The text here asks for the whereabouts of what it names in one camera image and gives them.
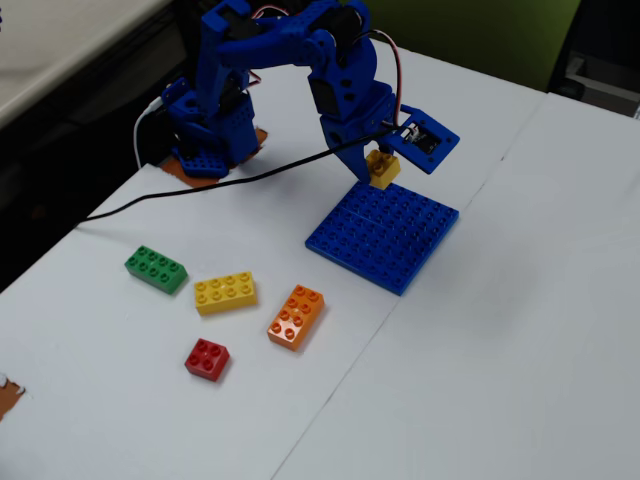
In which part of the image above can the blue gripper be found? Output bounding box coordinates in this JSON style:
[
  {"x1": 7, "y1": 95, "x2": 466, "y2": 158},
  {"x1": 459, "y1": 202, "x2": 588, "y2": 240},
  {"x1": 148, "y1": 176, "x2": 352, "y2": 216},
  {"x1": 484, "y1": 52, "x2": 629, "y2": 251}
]
[{"x1": 307, "y1": 67, "x2": 401, "y2": 183}]

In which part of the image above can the yellow 2x2 block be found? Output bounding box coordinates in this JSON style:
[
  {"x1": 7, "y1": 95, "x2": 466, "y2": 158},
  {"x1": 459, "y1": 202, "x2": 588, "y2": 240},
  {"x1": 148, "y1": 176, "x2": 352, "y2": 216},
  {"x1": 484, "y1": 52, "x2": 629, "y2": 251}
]
[{"x1": 365, "y1": 149, "x2": 402, "y2": 190}]

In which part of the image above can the orange 2x4 block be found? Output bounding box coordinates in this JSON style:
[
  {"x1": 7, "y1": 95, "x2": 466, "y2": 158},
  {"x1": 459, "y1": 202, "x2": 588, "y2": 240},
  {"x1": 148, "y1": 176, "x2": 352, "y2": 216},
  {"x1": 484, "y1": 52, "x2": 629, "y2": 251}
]
[{"x1": 266, "y1": 284, "x2": 326, "y2": 353}]

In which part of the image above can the yellow 2x4 block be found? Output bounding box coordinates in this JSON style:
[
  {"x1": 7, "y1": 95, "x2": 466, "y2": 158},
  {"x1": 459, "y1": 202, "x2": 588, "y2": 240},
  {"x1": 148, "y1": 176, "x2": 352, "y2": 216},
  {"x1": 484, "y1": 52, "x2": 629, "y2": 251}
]
[{"x1": 193, "y1": 271, "x2": 259, "y2": 317}]

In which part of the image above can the green 2x4 block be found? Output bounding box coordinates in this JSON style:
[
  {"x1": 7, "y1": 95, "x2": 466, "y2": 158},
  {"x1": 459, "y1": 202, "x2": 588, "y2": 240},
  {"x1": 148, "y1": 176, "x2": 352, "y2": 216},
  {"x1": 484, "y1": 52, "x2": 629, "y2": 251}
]
[{"x1": 124, "y1": 244, "x2": 189, "y2": 296}]

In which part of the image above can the red 2x2 block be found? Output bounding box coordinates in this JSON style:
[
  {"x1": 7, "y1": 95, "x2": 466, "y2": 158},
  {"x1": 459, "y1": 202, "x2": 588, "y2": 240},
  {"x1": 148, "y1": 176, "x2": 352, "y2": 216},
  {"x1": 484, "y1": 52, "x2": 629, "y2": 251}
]
[{"x1": 184, "y1": 337, "x2": 231, "y2": 383}]

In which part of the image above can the green chair back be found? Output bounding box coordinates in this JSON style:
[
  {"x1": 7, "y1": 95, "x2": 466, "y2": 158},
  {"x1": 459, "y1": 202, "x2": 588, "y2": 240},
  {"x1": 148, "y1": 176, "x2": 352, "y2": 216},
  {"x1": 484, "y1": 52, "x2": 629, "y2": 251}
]
[{"x1": 367, "y1": 0, "x2": 584, "y2": 94}]

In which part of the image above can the brown tape patch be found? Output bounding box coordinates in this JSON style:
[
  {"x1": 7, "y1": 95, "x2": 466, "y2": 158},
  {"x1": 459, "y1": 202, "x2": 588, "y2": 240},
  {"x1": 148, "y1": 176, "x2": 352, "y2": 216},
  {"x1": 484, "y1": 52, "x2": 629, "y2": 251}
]
[
  {"x1": 0, "y1": 372, "x2": 27, "y2": 424},
  {"x1": 159, "y1": 127, "x2": 269, "y2": 190}
]

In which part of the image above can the grey box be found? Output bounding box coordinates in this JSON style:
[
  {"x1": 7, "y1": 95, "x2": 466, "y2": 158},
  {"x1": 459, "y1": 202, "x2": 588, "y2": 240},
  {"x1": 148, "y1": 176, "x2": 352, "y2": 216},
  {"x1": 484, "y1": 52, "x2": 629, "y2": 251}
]
[{"x1": 564, "y1": 49, "x2": 640, "y2": 121}]

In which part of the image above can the beige side table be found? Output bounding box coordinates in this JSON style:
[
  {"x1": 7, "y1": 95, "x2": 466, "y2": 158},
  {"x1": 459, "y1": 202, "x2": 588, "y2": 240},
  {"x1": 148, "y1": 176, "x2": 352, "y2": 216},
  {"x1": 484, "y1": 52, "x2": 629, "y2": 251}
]
[{"x1": 0, "y1": 0, "x2": 171, "y2": 129}]

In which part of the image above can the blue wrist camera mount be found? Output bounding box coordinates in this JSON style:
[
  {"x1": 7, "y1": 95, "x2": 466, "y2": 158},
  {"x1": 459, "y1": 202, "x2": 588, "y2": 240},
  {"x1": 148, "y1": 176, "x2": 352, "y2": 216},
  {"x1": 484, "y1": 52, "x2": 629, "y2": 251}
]
[{"x1": 384, "y1": 104, "x2": 462, "y2": 176}]

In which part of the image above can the red white servo wire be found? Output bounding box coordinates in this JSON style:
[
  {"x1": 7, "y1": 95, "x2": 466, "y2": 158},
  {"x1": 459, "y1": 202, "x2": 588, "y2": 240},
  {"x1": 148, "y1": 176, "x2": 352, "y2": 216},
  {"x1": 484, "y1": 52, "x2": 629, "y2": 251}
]
[{"x1": 359, "y1": 29, "x2": 406, "y2": 136}]

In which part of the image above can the blue 8x8 base plate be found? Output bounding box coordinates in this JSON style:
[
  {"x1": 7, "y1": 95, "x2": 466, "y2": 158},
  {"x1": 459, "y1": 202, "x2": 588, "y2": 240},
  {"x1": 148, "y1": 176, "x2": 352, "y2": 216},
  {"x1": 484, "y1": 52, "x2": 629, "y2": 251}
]
[{"x1": 304, "y1": 180, "x2": 461, "y2": 297}]

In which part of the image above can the black cable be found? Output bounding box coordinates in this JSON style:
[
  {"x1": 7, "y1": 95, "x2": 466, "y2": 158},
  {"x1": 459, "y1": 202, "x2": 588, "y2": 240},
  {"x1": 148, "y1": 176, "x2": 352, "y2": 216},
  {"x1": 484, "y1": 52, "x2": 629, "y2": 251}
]
[{"x1": 74, "y1": 127, "x2": 404, "y2": 229}]

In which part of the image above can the white cable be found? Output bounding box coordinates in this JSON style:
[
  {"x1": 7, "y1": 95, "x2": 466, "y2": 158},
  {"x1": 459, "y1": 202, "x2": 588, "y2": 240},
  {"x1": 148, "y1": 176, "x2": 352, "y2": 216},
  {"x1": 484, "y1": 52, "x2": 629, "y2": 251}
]
[{"x1": 132, "y1": 97, "x2": 164, "y2": 169}]

